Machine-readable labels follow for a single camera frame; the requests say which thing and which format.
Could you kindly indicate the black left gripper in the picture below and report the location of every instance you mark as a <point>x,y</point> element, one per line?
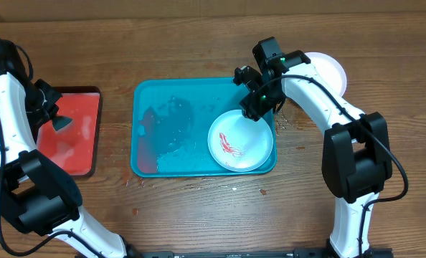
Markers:
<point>38,118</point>

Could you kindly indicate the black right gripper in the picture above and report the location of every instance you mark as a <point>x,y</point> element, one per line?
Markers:
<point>254,110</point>

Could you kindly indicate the light blue plate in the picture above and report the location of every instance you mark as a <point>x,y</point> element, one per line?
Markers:
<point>238,143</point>

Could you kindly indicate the white plate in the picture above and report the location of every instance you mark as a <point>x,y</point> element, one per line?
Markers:
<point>330,70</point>

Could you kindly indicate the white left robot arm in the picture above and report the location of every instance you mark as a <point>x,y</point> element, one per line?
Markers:
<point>39,201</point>

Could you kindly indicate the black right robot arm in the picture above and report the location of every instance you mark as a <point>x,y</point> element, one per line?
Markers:
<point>356,159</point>

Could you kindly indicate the dark red water tray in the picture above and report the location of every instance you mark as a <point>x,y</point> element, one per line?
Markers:
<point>74,147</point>

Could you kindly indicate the blue plastic tray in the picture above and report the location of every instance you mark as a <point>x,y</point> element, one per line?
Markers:
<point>171,121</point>

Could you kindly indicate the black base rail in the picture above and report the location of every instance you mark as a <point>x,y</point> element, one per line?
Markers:
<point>234,254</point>

